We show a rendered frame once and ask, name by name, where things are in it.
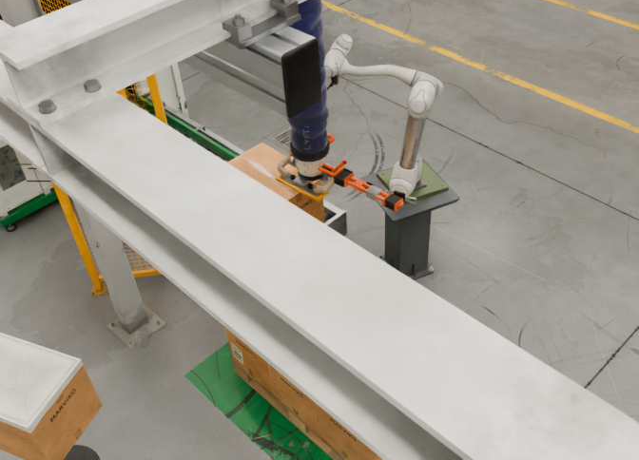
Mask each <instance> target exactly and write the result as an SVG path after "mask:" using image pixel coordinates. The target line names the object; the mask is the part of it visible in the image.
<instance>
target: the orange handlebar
mask: <svg viewBox="0 0 639 460"><path fill-rule="evenodd" d="M327 134H328V138H329V144H331V143H332V142H333V141H334V140H335V139H336V138H335V136H334V135H331V134H329V133H327ZM318 170H319V171H321V172H323V173H325V174H327V175H329V176H331V177H333V178H334V173H332V172H330V171H328V170H326V169H324V168H322V167H319V168H318ZM351 181H353V182H350V181H347V182H346V183H347V184H349V185H351V186H353V187H352V188H354V189H356V190H357V191H362V192H364V193H366V192H365V191H366V190H367V189H365V188H363V187H366V188H369V187H370V186H371V185H369V184H367V183H366V182H365V181H363V180H361V179H356V178H354V177H352V178H351Z"/></svg>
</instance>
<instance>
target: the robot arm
mask: <svg viewBox="0 0 639 460"><path fill-rule="evenodd" d="M352 44H353V40H352V38H351V37H350V36H349V35H347V34H342V35H340V36H339V37H338V38H337V39H336V41H335V42H334V43H333V45H332V46H331V48H330V50H329V52H328V53H327V54H326V56H325V60H324V66H325V69H326V77H331V80H332V83H331V84H330V85H329V87H328V88H327V90H328V89H329V88H330V87H332V86H333V85H335V86H336V85H337V84H338V83H339V75H342V74H347V75H352V76H377V75H390V76H394V77H396V78H398V79H399V80H401V81H402V82H404V83H405V84H407V85H408V86H411V87H412V90H411V92H410V95H409V98H408V112H409V118H408V123H407V127H406V132H405V137H404V141H403V146H402V150H401V152H400V153H399V155H398V160H397V163H395V165H394V169H393V172H392V176H391V180H390V182H389V188H390V191H393V192H394V191H395V190H396V191H398V192H402V193H405V194H406V196H409V195H410V194H411V193H412V192H414V191H416V190H418V189H420V188H422V187H426V186H427V183H426V182H424V181H422V180H421V173H422V156H421V153H420V152H419V145H420V141H421V137H422V132H423V128H424V124H425V120H426V117H427V116H428V115H429V114H430V111H431V108H432V105H433V102H434V98H435V97H436V96H439V95H440V94H441V92H442V89H443V84H442V83H441V82H440V81H439V80H438V79H437V78H435V77H433V76H431V75H429V74H427V73H424V72H421V71H417V70H414V69H409V68H405V67H398V66H393V65H380V66H369V67H354V66H351V65H350V64H349V63H348V62H347V59H345V57H346V56H347V54H348V53H349V51H350V49H351V47H352Z"/></svg>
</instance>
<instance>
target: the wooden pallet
mask: <svg viewBox="0 0 639 460"><path fill-rule="evenodd" d="M232 362H233V366H234V371H235V373H236V374H237V375H238V376H239V377H241V378H242V379H243V380H244V381H245V382H246V383H247V384H248V385H250V386H251V387H252V388H253V389H254V390H255V391H256V392H258V393H259V394H260V395H261V396H262V397H263V398H264V399H266V400H267V401H268V402H269V403H270V404H271V405H272V406H273V407H275V408H276V409H277V410H278V411H279V412H280V413H281V414H283V415H284V416H285V417H286V418H287V419H288V420H289V421H290V422H292V423H293V424H294V425H295V426H296V427H297V428H298V429H299V430H301V431H302V432H303V433H304V434H305V435H306V436H308V437H309V438H310V439H311V440H312V441H313V442H314V443H315V444H317V445H318V446H319V447H320V448H321V449H322V450H323V451H325V452H326V453H327V454H328V455H329V456H330V457H331V458H332V459H334V460H348V459H347V458H345V457H344V456H343V455H342V454H341V453H340V452H339V451H337V450H336V449H335V448H334V447H333V446H332V445H330V444H329V443H328V442H327V441H326V440H325V439H324V438H322V437H321V436H320V434H318V433H317V432H316V431H314V430H313V429H312V428H311V427H310V426H309V425H307V424H306V423H305V422H304V421H303V420H302V419H301V418H299V417H298V416H297V415H296V414H295V413H294V412H292V411H291V410H290V409H289V408H288V407H287V406H285V405H284V404H283V403H282V402H281V401H280V400H279V399H278V398H277V397H276V396H275V395H273V394H272V393H271V392H269V391H268V390H267V389H266V388H265V387H264V386H263V385H262V384H261V383H260V382H259V381H258V380H257V379H255V378H254V377H253V376H252V375H251V374H250V373H248V372H247V371H246V370H245V369H244V368H243V367H242V366H240V365H239V364H238V363H237V362H236V361H235V360H233V359H232Z"/></svg>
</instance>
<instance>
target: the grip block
mask: <svg viewBox="0 0 639 460"><path fill-rule="evenodd" d="M352 177H354V172H353V171H351V170H349V169H347V168H344V169H343V168H342V169H340V170H339V171H338V172H336V173H335V174H334V183H335V184H337V185H339V186H341V187H346V186H348V185H349V184H347V183H346V182H347V181H350V182H353V181H351V178H352Z"/></svg>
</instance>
